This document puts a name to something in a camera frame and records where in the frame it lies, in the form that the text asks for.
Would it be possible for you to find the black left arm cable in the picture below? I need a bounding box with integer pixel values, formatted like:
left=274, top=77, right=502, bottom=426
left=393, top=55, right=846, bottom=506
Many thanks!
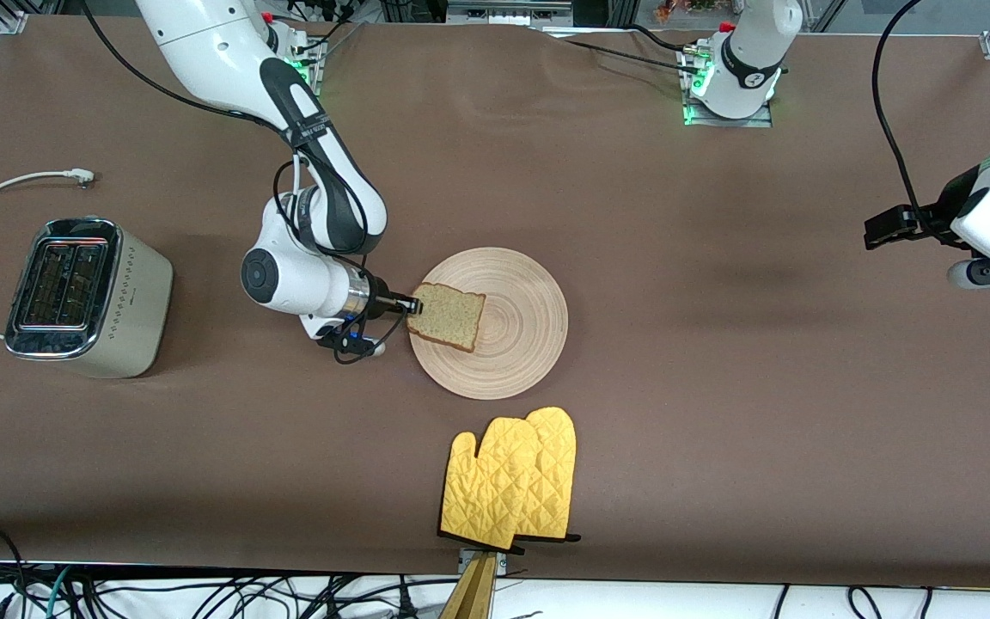
left=871, top=0, right=936, bottom=235

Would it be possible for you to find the teal cable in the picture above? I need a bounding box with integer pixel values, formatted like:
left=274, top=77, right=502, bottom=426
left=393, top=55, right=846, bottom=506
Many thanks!
left=44, top=566, right=76, bottom=619

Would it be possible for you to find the small metal bracket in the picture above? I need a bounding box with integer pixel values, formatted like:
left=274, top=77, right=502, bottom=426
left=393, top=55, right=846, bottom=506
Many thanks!
left=458, top=549, right=510, bottom=577

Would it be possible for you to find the wooden beam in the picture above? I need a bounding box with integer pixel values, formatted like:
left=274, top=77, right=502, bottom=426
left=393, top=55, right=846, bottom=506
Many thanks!
left=438, top=552, right=498, bottom=619

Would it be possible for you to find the brown bread slice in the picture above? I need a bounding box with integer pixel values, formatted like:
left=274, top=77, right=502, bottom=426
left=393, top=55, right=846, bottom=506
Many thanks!
left=406, top=282, right=488, bottom=354

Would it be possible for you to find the round wooden plate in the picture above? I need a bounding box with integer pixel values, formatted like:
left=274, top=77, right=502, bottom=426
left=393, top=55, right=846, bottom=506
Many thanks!
left=410, top=247, right=569, bottom=401

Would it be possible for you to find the black base cable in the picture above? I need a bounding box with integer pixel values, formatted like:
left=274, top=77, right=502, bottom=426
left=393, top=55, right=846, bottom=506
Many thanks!
left=287, top=0, right=369, bottom=54
left=545, top=24, right=707, bottom=75

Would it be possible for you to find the yellow quilted oven mitt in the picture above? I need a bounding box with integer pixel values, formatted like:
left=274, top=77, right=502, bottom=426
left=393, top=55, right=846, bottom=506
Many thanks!
left=438, top=417, right=545, bottom=552
left=512, top=407, right=583, bottom=545

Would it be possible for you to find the orange decoration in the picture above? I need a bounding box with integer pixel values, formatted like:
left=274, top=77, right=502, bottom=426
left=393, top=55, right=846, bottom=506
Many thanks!
left=654, top=0, right=738, bottom=23

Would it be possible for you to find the grey power strip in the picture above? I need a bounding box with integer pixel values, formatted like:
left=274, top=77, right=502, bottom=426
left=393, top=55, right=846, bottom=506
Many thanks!
left=446, top=0, right=574, bottom=27

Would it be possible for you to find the cream chrome two-slot toaster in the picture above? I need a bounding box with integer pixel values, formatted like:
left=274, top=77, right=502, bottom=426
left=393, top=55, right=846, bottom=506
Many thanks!
left=3, top=217, right=174, bottom=380

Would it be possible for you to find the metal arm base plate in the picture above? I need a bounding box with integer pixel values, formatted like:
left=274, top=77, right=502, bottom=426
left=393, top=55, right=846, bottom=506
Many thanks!
left=681, top=43, right=776, bottom=129
left=285, top=34, right=325, bottom=97

